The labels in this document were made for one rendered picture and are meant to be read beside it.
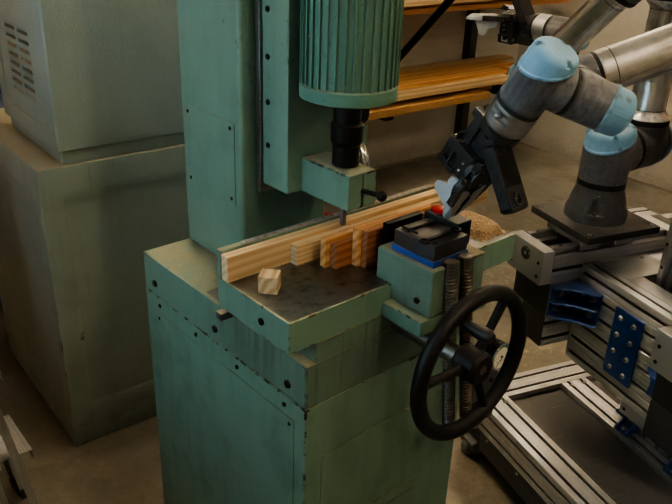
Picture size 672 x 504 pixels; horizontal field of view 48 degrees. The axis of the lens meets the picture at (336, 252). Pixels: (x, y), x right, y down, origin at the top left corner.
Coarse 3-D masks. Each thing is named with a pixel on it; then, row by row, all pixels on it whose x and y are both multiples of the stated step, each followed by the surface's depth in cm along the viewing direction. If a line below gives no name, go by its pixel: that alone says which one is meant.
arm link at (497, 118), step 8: (496, 96) 115; (496, 104) 115; (488, 112) 116; (496, 112) 115; (504, 112) 114; (488, 120) 116; (496, 120) 115; (504, 120) 114; (512, 120) 114; (520, 120) 113; (536, 120) 115; (496, 128) 116; (504, 128) 115; (512, 128) 115; (520, 128) 115; (528, 128) 115; (504, 136) 116; (512, 136) 116; (520, 136) 116
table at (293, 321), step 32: (512, 256) 158; (224, 288) 133; (256, 288) 130; (288, 288) 130; (320, 288) 131; (352, 288) 131; (384, 288) 133; (256, 320) 127; (288, 320) 121; (320, 320) 124; (352, 320) 130; (416, 320) 128; (288, 352) 122
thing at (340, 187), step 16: (304, 160) 142; (320, 160) 141; (304, 176) 144; (320, 176) 140; (336, 176) 136; (352, 176) 134; (368, 176) 137; (320, 192) 141; (336, 192) 137; (352, 192) 135; (352, 208) 137
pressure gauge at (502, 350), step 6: (498, 342) 156; (504, 342) 157; (486, 348) 156; (492, 348) 156; (498, 348) 155; (504, 348) 157; (492, 354) 155; (498, 354) 156; (504, 354) 158; (492, 360) 155; (498, 360) 157; (492, 366) 156; (498, 366) 158
